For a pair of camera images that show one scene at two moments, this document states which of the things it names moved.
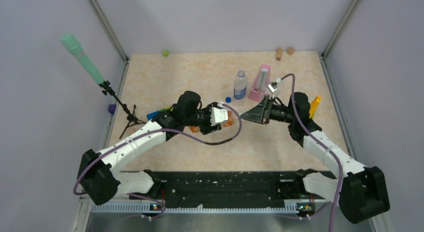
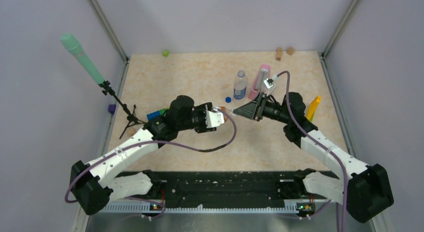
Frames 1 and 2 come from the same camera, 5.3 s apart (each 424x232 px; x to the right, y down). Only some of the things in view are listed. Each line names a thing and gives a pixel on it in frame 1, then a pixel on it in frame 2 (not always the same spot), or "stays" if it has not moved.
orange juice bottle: [196, 129] -> [223, 108]
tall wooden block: [279, 53] stays
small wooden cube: [290, 51] stays
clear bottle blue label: [240, 83] stays
